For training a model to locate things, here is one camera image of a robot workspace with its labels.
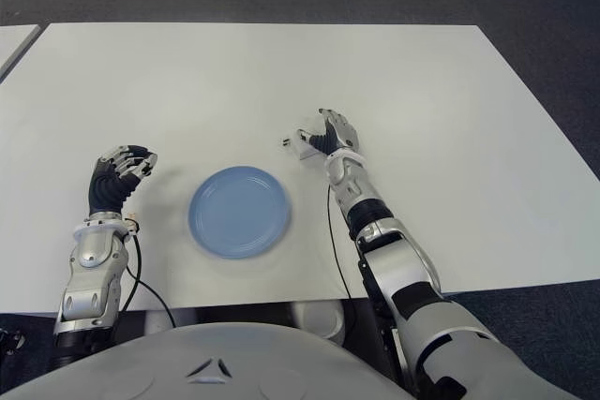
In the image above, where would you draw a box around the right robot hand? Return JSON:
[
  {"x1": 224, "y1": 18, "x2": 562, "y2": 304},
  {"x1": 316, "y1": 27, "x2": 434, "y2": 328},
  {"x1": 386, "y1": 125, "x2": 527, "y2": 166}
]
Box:
[{"x1": 294, "y1": 108, "x2": 362, "y2": 157}]

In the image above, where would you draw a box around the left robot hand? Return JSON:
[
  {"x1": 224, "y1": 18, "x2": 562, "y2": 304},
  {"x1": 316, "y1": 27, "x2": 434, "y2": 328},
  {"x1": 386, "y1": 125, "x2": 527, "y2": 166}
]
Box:
[{"x1": 88, "y1": 143, "x2": 158, "y2": 214}]

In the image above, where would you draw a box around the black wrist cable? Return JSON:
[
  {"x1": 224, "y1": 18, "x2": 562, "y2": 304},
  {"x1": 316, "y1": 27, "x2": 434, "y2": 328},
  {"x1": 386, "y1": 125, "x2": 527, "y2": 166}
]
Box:
[
  {"x1": 119, "y1": 230, "x2": 178, "y2": 329},
  {"x1": 326, "y1": 184, "x2": 355, "y2": 301}
]

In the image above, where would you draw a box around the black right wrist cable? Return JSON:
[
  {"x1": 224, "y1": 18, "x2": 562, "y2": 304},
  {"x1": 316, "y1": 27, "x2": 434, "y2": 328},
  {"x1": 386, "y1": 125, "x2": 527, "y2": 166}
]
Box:
[{"x1": 326, "y1": 184, "x2": 355, "y2": 301}]

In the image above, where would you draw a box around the blue round plate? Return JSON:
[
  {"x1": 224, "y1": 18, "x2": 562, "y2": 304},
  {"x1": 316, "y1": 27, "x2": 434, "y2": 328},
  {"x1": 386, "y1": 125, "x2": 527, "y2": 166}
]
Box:
[{"x1": 187, "y1": 165, "x2": 293, "y2": 259}]

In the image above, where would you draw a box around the metal clip bracket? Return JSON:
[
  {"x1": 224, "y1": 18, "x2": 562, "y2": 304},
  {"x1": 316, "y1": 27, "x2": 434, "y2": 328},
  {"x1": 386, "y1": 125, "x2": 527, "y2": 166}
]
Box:
[{"x1": 382, "y1": 319, "x2": 404, "y2": 349}]

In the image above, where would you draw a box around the white side table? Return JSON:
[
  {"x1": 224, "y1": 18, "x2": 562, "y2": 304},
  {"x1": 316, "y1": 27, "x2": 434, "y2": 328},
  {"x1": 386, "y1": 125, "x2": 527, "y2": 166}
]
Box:
[{"x1": 0, "y1": 24, "x2": 41, "y2": 82}]

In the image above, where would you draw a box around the grey right robot leg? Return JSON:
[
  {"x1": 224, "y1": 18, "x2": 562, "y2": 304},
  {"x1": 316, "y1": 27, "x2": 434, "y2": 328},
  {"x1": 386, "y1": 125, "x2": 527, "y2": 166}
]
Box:
[{"x1": 290, "y1": 300, "x2": 346, "y2": 340}]

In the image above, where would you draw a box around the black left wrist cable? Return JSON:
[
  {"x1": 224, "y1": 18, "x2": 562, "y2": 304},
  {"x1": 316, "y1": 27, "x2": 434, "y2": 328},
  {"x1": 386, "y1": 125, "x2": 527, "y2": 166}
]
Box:
[{"x1": 119, "y1": 230, "x2": 178, "y2": 329}]

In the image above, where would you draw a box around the grey robot torso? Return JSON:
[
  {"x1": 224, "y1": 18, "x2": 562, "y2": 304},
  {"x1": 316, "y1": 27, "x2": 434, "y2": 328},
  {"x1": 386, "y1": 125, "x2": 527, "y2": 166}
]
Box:
[{"x1": 0, "y1": 322, "x2": 413, "y2": 400}]

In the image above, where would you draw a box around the white charger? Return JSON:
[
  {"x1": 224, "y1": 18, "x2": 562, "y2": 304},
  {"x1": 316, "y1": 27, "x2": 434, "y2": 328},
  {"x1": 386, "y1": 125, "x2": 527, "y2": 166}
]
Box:
[{"x1": 280, "y1": 127, "x2": 329, "y2": 162}]

